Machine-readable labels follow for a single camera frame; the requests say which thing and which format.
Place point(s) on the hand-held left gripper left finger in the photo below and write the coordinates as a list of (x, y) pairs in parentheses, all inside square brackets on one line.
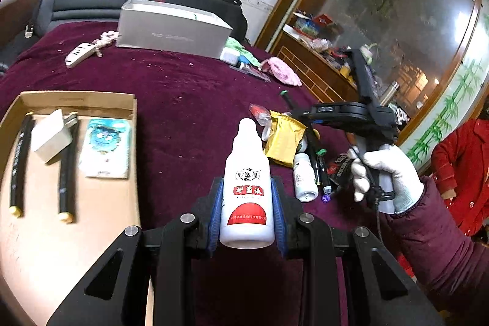
[(216, 211)]

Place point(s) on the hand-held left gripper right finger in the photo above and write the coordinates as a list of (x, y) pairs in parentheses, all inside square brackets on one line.
[(279, 215)]

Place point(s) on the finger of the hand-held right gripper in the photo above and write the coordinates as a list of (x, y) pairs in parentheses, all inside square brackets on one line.
[(301, 116)]

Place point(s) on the yellow packet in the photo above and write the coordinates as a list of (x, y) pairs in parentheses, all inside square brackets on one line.
[(284, 137)]

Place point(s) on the white bottle red label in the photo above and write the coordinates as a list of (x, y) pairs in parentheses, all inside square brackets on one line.
[(246, 196)]

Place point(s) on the small white bottle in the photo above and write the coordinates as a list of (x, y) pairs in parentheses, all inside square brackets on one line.
[(305, 177)]

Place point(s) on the cardboard box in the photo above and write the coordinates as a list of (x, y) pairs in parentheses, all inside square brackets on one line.
[(38, 253)]

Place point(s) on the person's right forearm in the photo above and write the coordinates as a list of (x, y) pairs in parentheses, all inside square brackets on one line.
[(439, 249)]

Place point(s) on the person's right hand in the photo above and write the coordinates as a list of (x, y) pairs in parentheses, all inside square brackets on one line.
[(405, 177)]

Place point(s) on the steel thermos flask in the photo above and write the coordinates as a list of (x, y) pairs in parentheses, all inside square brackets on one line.
[(387, 92)]

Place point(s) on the pink cloth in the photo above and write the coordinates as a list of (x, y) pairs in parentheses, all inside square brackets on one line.
[(284, 71)]

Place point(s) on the black packet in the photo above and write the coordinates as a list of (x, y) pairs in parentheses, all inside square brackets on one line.
[(342, 167)]

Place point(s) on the white green tumbler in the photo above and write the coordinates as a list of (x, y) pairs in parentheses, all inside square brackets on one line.
[(366, 53)]

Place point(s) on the clear flat packet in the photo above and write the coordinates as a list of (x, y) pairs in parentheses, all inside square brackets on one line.
[(250, 74)]

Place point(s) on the pile of shelf clutter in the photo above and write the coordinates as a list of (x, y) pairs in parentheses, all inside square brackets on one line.
[(317, 32)]

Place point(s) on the green cloth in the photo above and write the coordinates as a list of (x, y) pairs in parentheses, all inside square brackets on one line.
[(244, 51)]

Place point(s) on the small white case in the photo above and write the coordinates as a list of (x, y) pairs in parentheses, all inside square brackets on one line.
[(229, 56)]

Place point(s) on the wooden glass cabinet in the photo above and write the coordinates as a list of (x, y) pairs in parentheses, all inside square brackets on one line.
[(401, 5)]

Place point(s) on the maroon blanket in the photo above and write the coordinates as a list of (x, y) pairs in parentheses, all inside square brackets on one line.
[(172, 100)]

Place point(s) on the black bag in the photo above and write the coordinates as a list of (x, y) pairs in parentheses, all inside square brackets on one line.
[(235, 14)]

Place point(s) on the blue print tissue packet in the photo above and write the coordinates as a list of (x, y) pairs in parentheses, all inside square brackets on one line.
[(105, 150)]

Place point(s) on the grey box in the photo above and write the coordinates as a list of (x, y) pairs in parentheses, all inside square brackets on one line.
[(168, 37)]

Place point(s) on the small white box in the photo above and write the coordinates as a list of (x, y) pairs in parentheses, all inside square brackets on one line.
[(49, 139)]

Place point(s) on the pink white plush charm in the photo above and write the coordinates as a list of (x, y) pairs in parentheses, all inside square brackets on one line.
[(105, 39)]

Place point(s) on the white remote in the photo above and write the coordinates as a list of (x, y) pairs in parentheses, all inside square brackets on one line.
[(78, 54)]

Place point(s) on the black leather sofa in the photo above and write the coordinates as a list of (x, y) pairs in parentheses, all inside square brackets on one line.
[(88, 1)]

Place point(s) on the metal buckle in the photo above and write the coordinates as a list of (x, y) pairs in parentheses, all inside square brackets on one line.
[(29, 29)]

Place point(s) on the bamboo wall decal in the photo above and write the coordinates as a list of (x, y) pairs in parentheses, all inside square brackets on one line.
[(450, 108)]

